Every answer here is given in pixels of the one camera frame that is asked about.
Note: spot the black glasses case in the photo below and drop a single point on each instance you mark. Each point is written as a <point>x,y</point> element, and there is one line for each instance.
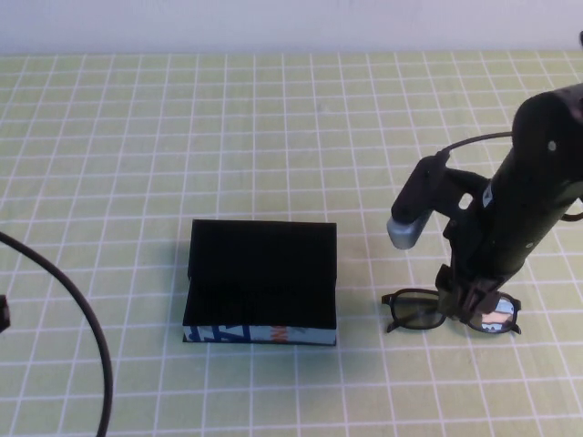
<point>259,255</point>

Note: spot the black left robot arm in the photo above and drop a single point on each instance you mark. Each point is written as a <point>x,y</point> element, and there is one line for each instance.
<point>3,314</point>

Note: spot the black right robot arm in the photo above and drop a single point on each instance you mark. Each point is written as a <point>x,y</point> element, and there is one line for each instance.
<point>533,182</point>

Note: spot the green checked tablecloth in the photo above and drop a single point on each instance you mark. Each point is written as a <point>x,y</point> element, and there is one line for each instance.
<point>273,136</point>

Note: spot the black framed glasses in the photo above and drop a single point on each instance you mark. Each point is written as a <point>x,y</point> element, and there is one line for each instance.
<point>416,314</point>

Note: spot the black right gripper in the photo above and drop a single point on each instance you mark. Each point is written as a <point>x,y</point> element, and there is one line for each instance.
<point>467,236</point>

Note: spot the grey and black wrist camera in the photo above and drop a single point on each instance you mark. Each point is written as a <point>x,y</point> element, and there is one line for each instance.
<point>412,214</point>

